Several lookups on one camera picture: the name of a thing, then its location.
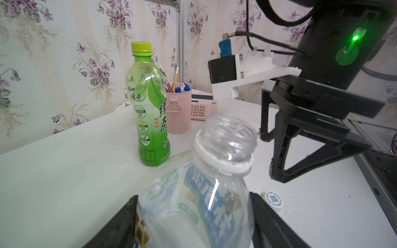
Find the green bottle cap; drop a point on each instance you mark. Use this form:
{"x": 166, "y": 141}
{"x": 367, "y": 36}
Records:
{"x": 141, "y": 49}

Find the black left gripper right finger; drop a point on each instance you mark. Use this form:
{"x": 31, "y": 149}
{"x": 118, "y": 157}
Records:
{"x": 270, "y": 231}

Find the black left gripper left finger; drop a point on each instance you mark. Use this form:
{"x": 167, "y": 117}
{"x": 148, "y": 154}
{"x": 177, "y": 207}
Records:
{"x": 119, "y": 232}

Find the white bottle cap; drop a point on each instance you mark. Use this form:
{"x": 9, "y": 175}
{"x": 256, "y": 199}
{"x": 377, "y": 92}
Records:
{"x": 274, "y": 200}

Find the pink pen holder cup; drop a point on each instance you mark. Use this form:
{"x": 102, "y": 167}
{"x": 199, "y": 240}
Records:
{"x": 178, "y": 110}

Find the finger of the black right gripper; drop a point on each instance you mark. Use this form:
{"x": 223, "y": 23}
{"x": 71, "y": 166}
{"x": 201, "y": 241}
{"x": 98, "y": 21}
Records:
{"x": 264, "y": 134}
{"x": 302, "y": 144}

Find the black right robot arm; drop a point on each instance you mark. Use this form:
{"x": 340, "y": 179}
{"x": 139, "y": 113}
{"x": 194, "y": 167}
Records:
{"x": 303, "y": 115}

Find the green plastic bottle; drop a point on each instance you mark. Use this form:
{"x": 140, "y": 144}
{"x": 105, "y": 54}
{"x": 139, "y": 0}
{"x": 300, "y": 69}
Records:
{"x": 148, "y": 102}

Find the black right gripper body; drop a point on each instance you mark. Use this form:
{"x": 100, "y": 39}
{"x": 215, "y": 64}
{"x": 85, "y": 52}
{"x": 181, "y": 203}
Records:
{"x": 297, "y": 96}

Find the pens in pink cup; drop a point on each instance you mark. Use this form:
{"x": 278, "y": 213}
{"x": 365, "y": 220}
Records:
{"x": 174, "y": 86}

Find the clear plastic water bottle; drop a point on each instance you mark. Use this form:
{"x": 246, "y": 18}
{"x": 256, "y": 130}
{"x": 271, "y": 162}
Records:
{"x": 199, "y": 198}

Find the pink calculator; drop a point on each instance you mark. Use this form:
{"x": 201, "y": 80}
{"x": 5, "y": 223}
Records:
{"x": 202, "y": 105}

